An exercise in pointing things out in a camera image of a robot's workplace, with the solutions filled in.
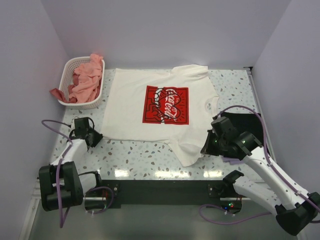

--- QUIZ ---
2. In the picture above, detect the white t-shirt red print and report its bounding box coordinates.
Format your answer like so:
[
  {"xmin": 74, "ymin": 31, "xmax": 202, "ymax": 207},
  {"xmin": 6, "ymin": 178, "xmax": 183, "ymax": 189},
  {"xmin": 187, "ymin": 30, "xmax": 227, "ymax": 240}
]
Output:
[{"xmin": 101, "ymin": 64, "xmax": 219, "ymax": 167}]

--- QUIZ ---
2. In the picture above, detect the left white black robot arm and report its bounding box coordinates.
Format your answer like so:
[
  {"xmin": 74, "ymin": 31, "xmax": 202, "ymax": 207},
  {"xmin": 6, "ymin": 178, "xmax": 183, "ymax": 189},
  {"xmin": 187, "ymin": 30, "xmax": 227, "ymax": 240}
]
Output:
[{"xmin": 38, "ymin": 117, "xmax": 104, "ymax": 212}]

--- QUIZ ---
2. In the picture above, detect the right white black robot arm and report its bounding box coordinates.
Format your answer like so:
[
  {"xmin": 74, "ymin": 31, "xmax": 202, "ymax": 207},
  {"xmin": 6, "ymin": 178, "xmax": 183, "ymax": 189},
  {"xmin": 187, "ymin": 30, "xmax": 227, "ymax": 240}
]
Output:
[{"xmin": 201, "ymin": 117, "xmax": 320, "ymax": 236}]

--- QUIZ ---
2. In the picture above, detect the folded lavender t-shirt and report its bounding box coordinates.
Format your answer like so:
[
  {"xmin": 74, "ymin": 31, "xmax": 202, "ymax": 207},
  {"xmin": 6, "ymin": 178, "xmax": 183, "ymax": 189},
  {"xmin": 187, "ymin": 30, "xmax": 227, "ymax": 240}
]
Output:
[{"xmin": 222, "ymin": 157, "xmax": 243, "ymax": 165}]

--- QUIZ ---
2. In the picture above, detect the folded black t-shirt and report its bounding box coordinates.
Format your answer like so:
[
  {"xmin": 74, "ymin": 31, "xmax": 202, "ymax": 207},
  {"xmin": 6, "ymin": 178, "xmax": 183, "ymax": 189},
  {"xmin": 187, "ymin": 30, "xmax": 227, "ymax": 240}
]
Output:
[{"xmin": 218, "ymin": 112, "xmax": 270, "ymax": 160}]

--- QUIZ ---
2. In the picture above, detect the pink crumpled t-shirt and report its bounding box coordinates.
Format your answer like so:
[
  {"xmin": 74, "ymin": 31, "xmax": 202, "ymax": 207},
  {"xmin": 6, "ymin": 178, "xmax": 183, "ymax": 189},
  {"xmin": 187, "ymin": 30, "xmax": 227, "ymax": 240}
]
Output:
[{"xmin": 68, "ymin": 53, "xmax": 103, "ymax": 104}]

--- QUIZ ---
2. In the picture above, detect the white plastic laundry basket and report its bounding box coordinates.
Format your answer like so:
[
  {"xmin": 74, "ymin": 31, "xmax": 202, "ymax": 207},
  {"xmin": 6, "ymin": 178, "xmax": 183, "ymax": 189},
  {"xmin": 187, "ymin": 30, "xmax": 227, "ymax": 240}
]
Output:
[{"xmin": 58, "ymin": 56, "xmax": 105, "ymax": 110}]

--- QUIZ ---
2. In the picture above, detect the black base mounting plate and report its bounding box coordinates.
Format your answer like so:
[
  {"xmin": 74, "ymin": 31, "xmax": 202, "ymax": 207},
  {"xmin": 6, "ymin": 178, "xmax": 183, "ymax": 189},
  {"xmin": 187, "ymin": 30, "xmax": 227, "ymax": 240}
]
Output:
[{"xmin": 84, "ymin": 180, "xmax": 244, "ymax": 214}]

